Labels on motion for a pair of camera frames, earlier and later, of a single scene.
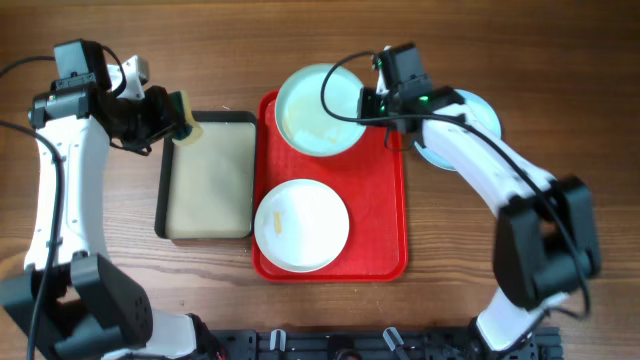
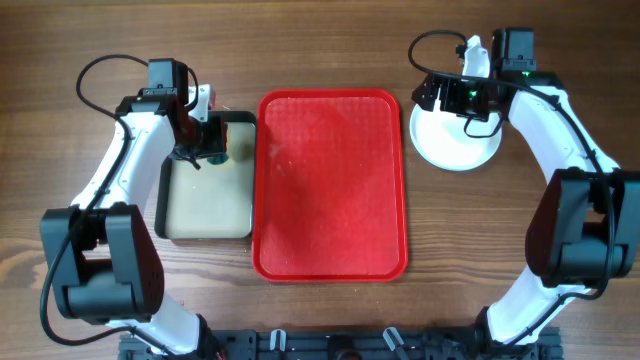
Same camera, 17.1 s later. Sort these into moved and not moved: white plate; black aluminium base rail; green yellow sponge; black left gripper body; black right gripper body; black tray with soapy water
Moved: green yellow sponge; black right gripper body; white plate; black left gripper body
Not moved: black tray with soapy water; black aluminium base rail
